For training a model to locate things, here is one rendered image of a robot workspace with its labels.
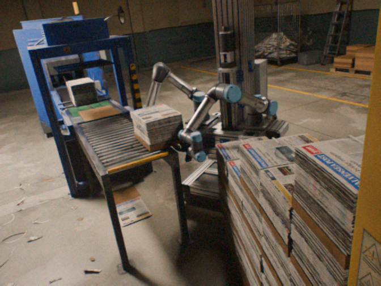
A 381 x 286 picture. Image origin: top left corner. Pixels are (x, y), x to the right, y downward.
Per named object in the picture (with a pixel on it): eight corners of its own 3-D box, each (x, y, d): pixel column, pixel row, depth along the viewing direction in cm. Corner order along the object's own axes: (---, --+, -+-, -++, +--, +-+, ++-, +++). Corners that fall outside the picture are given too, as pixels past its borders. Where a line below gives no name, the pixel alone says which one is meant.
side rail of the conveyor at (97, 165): (111, 189, 205) (108, 173, 200) (104, 192, 203) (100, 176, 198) (80, 134, 317) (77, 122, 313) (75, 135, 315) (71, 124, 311)
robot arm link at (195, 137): (184, 132, 206) (186, 147, 211) (194, 136, 198) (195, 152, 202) (194, 129, 210) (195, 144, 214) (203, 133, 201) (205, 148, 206)
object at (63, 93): (114, 106, 398) (113, 99, 394) (62, 118, 373) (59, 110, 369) (92, 88, 526) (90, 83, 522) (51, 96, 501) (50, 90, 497)
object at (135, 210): (152, 215, 289) (152, 214, 288) (123, 226, 278) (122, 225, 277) (139, 197, 320) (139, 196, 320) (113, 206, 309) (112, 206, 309)
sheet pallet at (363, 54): (400, 71, 696) (404, 45, 674) (376, 78, 664) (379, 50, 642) (352, 66, 797) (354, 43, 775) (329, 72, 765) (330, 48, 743)
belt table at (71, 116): (131, 119, 338) (129, 110, 334) (70, 134, 313) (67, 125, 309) (115, 106, 396) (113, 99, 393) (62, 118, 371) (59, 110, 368)
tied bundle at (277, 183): (338, 198, 144) (342, 154, 135) (384, 240, 117) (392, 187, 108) (259, 213, 140) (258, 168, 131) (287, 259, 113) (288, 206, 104)
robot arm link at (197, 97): (194, 110, 267) (193, 95, 262) (193, 106, 279) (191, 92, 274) (208, 109, 267) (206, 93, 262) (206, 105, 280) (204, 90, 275)
